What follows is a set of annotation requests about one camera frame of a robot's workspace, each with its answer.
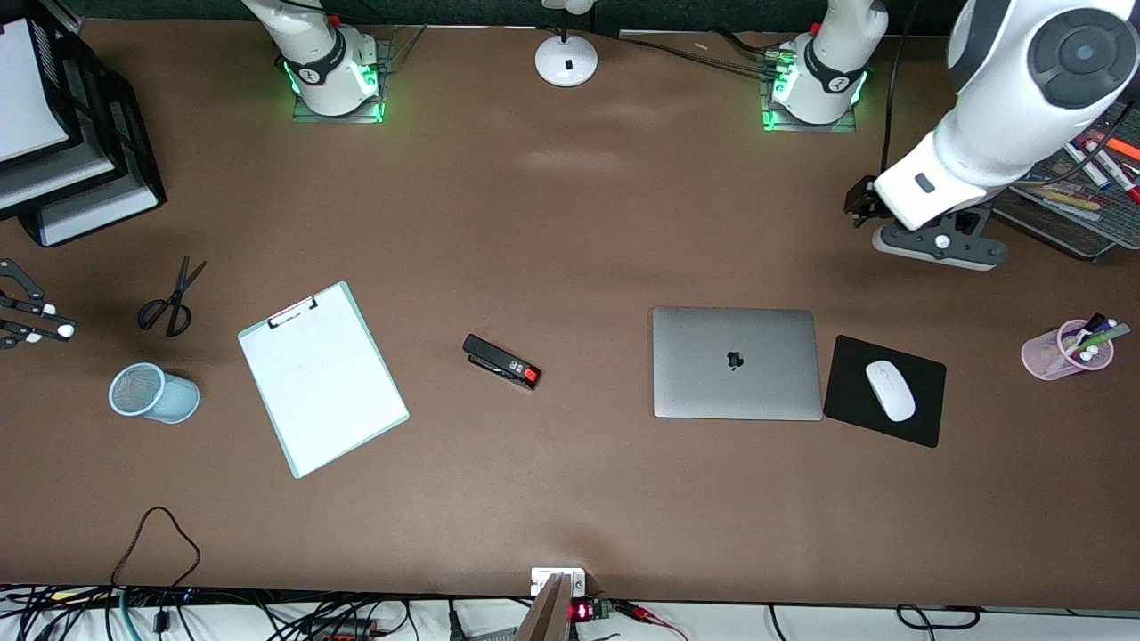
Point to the silver laptop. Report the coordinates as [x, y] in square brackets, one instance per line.
[695, 374]

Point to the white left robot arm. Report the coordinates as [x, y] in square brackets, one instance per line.
[1024, 89]

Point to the yellow marker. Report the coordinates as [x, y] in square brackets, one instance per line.
[1064, 199]

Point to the blue capped whiteboard marker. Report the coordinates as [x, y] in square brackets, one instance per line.
[1094, 171]

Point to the red capped whiteboard marker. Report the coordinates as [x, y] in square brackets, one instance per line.
[1118, 174]

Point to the black capped marker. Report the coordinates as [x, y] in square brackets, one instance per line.
[1095, 320]

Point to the purple marker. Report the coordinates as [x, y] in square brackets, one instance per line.
[1111, 329]

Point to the green marker with clear cap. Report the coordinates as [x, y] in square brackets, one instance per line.
[1109, 338]

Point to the white paper stack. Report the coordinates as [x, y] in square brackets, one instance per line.
[27, 89]
[98, 214]
[53, 174]

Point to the grey mesh desk tray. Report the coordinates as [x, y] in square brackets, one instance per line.
[1069, 233]

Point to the black scissors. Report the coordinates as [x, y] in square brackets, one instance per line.
[178, 296]

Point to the blue mesh pen cup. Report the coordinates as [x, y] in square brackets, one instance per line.
[174, 401]

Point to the white computer mouse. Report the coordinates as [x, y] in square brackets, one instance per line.
[891, 392]

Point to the orange highlighter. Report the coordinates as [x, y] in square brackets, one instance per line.
[1124, 150]

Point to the black mouse pad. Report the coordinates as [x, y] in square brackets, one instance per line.
[846, 401]

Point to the black stacked paper tray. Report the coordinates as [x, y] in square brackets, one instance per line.
[98, 98]

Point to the pink mesh pen cup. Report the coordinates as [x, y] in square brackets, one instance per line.
[1042, 356]

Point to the mint green clipboard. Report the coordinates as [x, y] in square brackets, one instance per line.
[267, 331]

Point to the white lamp base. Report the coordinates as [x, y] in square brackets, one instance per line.
[566, 62]

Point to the white clipboard paper sheet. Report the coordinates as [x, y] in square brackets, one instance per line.
[338, 418]

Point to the black stapler with red end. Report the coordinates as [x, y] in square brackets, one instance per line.
[499, 361]

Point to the orange and black connector strip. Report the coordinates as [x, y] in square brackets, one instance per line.
[343, 630]

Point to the small white box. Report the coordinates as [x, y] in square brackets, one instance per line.
[541, 579]

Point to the circuit board with red display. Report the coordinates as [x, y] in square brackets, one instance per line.
[581, 612]

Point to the grey mounting post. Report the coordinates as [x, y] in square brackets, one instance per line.
[545, 614]

